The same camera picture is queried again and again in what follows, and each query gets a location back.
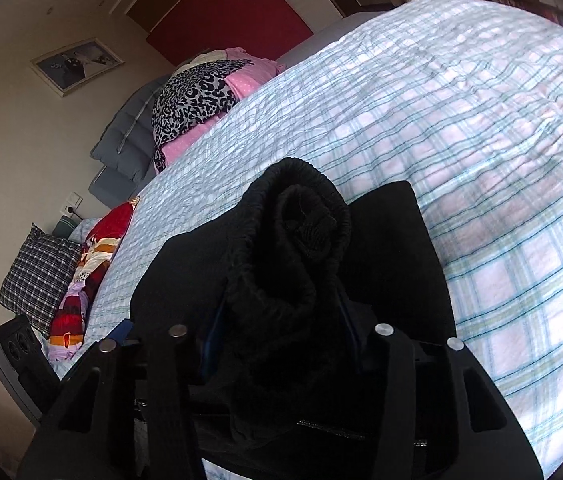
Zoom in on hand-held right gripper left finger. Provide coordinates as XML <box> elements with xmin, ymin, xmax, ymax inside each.
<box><xmin>16</xmin><ymin>300</ymin><xmax>227</xmax><ymax>480</ymax></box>

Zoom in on red patterned blanket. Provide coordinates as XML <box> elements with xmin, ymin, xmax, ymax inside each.
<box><xmin>46</xmin><ymin>197</ymin><xmax>140</xmax><ymax>363</ymax></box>

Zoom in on pink dotted blanket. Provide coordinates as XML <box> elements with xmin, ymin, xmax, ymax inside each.
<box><xmin>159</xmin><ymin>47</ymin><xmax>287</xmax><ymax>171</ymax></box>

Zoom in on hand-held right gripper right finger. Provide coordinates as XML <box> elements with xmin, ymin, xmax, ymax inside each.
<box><xmin>336</xmin><ymin>297</ymin><xmax>545</xmax><ymax>480</ymax></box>

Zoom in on red wardrobe panel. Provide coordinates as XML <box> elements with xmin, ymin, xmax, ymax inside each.
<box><xmin>146</xmin><ymin>0</ymin><xmax>315</xmax><ymax>67</ymax></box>

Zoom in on framed wall photo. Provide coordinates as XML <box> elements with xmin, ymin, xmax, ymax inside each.
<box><xmin>30</xmin><ymin>37</ymin><xmax>125</xmax><ymax>97</ymax></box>

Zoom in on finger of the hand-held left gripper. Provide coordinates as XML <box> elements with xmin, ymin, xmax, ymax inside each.
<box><xmin>116</xmin><ymin>317</ymin><xmax>135</xmax><ymax>347</ymax></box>

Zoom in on green striped pillow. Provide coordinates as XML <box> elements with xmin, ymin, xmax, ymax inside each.
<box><xmin>54</xmin><ymin>215</ymin><xmax>80</xmax><ymax>238</ymax></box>

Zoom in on grey padded headboard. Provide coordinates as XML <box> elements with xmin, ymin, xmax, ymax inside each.
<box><xmin>88</xmin><ymin>80</ymin><xmax>172</xmax><ymax>208</ymax></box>

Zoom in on dark plaid pillow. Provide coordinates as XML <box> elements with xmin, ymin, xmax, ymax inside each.
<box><xmin>0</xmin><ymin>223</ymin><xmax>82</xmax><ymax>333</ymax></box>

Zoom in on bed with plaid sheet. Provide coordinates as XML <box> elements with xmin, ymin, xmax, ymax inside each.
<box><xmin>56</xmin><ymin>0</ymin><xmax>563</xmax><ymax>476</ymax></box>

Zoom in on leopard print cloth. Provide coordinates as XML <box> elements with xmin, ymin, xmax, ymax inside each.
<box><xmin>152</xmin><ymin>59</ymin><xmax>255</xmax><ymax>171</ymax></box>

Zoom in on white wall outlet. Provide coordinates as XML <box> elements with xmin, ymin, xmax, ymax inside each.
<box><xmin>62</xmin><ymin>191</ymin><xmax>84</xmax><ymax>216</ymax></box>

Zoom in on black pants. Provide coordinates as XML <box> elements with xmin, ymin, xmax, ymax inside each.
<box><xmin>129</xmin><ymin>156</ymin><xmax>457</xmax><ymax>480</ymax></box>

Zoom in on black heater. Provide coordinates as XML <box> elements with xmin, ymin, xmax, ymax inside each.
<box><xmin>0</xmin><ymin>315</ymin><xmax>62</xmax><ymax>421</ymax></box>

